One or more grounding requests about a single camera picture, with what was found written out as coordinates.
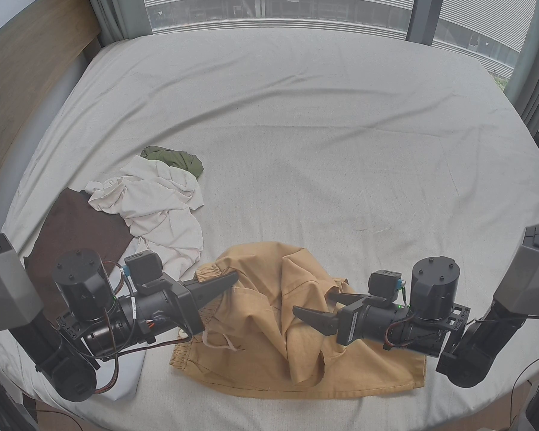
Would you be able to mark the bed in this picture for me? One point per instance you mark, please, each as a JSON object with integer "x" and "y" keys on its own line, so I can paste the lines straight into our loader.
{"x": 296, "y": 128}

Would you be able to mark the pale grey garment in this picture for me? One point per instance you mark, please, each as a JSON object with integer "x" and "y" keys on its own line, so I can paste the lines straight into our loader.
{"x": 130, "y": 375}

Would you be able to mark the grey-green curtain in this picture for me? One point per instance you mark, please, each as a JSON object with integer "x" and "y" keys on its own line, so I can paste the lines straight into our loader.
{"x": 112, "y": 7}
{"x": 534, "y": 61}

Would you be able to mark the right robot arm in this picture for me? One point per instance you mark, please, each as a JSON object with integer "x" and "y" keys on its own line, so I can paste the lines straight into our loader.
{"x": 498, "y": 303}

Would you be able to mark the dark brown garment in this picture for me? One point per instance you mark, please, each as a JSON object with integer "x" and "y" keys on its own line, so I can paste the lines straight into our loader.
{"x": 81, "y": 227}

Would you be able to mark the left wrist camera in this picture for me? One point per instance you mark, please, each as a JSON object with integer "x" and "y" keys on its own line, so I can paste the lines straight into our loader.
{"x": 143, "y": 267}

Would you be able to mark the olive green garment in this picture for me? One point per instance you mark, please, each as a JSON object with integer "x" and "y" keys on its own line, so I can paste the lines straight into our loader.
{"x": 179, "y": 159}

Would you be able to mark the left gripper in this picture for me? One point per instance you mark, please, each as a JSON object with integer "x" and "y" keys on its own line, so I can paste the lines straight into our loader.
{"x": 166, "y": 310}

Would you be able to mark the tan shorts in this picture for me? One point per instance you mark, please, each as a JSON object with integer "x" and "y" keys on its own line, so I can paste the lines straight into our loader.
{"x": 260, "y": 294}

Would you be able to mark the cream white garment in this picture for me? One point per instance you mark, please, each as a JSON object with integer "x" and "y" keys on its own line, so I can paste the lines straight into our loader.
{"x": 161, "y": 213}

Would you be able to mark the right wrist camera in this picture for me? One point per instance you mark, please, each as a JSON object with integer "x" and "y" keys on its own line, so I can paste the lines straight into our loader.
{"x": 384, "y": 285}

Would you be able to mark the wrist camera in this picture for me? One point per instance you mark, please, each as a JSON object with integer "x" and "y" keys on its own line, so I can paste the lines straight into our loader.
{"x": 384, "y": 285}
{"x": 143, "y": 267}

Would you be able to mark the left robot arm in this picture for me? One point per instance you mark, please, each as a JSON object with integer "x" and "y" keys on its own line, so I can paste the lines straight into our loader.
{"x": 9, "y": 285}

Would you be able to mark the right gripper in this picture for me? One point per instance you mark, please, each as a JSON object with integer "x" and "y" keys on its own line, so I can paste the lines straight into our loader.
{"x": 364, "y": 323}

